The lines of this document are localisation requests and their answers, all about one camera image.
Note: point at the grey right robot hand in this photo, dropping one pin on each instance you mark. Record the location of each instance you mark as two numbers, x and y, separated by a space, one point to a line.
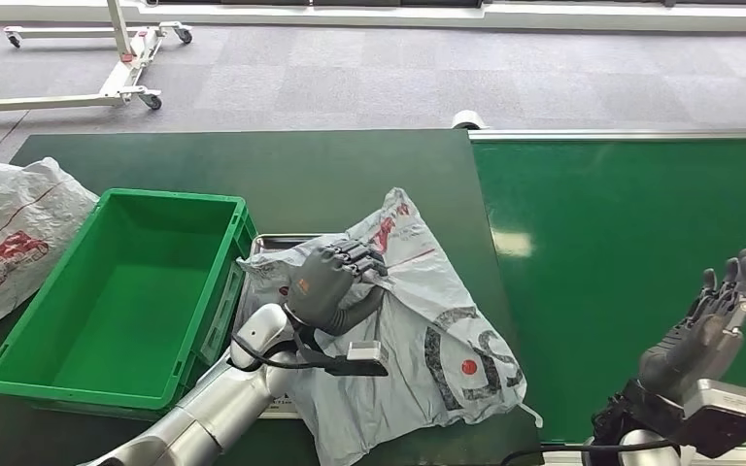
695 341

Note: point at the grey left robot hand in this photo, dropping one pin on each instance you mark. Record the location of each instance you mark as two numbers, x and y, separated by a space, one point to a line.
325 283

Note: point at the white package with grey letters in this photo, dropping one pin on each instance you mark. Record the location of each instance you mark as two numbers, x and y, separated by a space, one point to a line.
411 347

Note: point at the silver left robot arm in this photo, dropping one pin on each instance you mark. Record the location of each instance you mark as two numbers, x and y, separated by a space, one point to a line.
218 405

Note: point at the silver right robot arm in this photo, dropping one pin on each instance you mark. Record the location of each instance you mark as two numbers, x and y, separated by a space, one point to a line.
637 444

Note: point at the white conveyor roller end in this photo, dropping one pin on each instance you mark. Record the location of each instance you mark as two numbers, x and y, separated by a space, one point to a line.
466 119

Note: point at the white package with red print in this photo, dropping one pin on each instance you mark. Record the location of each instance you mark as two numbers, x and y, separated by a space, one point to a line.
6 244

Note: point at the white scale with steel tray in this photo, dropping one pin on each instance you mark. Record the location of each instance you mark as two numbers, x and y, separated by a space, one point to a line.
280 243

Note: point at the green plastic crate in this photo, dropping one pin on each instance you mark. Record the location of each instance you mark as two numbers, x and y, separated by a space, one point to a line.
109 302

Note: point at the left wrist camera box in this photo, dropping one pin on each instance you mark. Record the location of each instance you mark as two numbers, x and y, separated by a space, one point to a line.
363 357

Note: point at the silver conveyor side rail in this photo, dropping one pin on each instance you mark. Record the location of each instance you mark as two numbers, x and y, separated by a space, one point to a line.
624 133
566 458

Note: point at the white wheeled metal frame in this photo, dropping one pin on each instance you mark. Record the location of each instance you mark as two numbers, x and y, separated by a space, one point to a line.
122 64

